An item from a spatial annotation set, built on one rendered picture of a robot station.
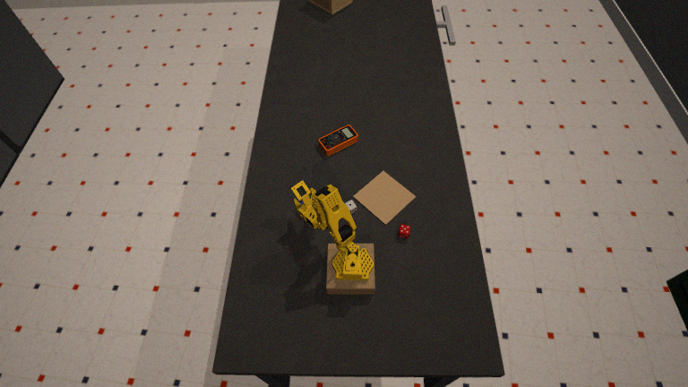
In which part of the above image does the red die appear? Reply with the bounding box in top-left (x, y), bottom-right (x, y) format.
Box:
top-left (399, 224), bottom-right (410, 238)

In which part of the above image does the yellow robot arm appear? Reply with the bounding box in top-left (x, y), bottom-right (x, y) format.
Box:
top-left (304, 185), bottom-right (374, 280)

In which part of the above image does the peach flat mat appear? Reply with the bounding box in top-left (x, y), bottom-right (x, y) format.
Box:
top-left (354, 171), bottom-right (416, 225)

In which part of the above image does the orange digital multimeter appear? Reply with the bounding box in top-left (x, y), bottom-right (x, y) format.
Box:
top-left (318, 125), bottom-right (358, 156)

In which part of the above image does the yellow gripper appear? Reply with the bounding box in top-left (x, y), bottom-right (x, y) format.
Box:
top-left (290, 180), bottom-right (316, 221)

